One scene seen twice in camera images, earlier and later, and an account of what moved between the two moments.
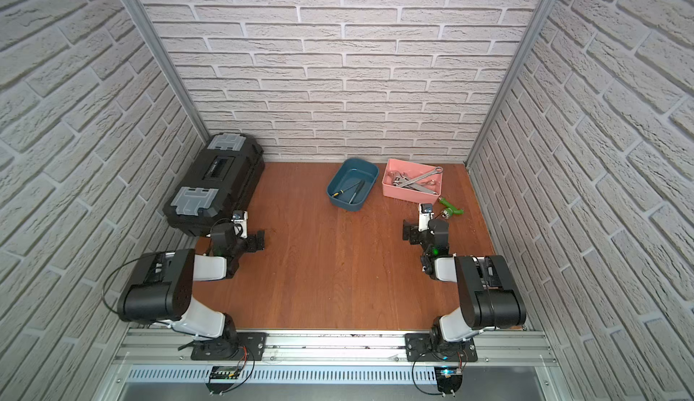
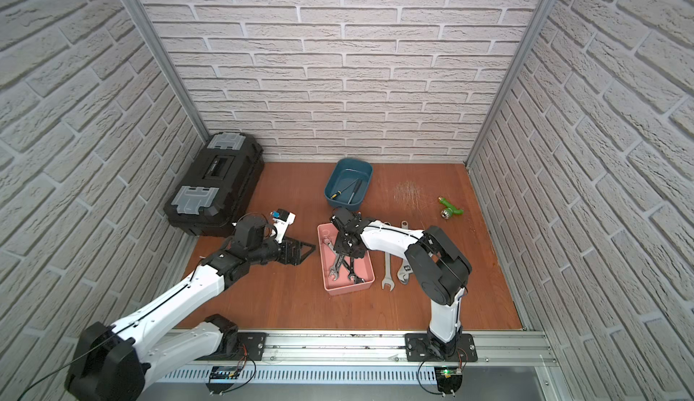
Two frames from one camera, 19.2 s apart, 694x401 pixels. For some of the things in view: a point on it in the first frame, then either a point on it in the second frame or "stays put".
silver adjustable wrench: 413,186 → 405,270
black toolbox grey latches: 220,183 stays put
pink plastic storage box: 411,181 → 362,266
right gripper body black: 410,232 → 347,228
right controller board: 448,379 stays put
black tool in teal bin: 358,190 stays put
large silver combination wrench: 436,170 → 388,280
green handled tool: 451,209 stays put
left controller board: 221,378 stays put
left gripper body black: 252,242 → 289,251
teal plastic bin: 350,187 stays put
